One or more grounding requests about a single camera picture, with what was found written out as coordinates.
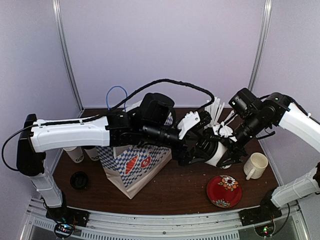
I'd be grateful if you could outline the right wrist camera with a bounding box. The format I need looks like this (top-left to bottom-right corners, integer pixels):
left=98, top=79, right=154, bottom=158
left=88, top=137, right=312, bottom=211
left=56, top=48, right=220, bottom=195
left=202, top=121, right=237, bottom=142

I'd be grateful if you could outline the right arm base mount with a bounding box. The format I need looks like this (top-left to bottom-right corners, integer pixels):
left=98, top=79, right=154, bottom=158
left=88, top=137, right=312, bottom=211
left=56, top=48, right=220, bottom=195
left=238, top=191, right=282, bottom=226

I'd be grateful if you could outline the cream ceramic mug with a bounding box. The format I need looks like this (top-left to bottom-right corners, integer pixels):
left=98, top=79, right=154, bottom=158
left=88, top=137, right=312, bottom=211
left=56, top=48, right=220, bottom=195
left=243, top=152, right=269, bottom=181

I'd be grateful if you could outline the aluminium front rail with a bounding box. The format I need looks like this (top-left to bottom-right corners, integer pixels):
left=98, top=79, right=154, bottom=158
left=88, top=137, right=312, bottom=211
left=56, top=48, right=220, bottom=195
left=17, top=198, right=311, bottom=240

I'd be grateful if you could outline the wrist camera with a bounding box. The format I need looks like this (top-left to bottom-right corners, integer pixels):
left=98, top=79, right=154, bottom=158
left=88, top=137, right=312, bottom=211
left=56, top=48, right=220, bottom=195
left=202, top=121, right=237, bottom=142
left=176, top=110, right=212, bottom=140

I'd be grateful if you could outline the black plastic lid stack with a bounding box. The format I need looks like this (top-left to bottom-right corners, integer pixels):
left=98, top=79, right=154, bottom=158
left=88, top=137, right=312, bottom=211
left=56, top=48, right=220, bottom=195
left=70, top=171, right=89, bottom=190

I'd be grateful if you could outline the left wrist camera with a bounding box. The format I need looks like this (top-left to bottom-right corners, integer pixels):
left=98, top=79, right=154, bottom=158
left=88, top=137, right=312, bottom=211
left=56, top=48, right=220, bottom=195
left=176, top=110, right=212, bottom=140

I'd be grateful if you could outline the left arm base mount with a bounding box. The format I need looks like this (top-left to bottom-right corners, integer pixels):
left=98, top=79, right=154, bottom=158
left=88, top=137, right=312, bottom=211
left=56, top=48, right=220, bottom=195
left=44, top=195, right=90, bottom=227

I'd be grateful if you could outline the red floral plate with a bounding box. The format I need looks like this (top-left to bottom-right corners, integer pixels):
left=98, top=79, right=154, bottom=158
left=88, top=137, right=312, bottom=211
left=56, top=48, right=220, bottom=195
left=206, top=174, right=243, bottom=209

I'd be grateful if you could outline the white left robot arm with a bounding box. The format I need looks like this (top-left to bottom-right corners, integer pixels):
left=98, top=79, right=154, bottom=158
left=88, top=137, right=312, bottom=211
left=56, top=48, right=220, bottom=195
left=16, top=93, right=210, bottom=222

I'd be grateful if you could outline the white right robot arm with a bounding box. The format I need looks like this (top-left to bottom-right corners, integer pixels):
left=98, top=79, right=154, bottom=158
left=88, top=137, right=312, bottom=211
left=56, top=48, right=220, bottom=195
left=216, top=88, right=320, bottom=221

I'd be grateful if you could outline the blue checkered paper bag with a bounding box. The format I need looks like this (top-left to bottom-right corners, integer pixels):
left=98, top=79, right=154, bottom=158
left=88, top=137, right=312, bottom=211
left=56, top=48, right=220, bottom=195
left=96, top=86, right=176, bottom=200

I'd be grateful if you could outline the white paper coffee cup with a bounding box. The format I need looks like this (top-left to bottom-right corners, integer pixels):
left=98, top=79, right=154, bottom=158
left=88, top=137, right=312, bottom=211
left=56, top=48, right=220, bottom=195
left=83, top=146, right=100, bottom=161

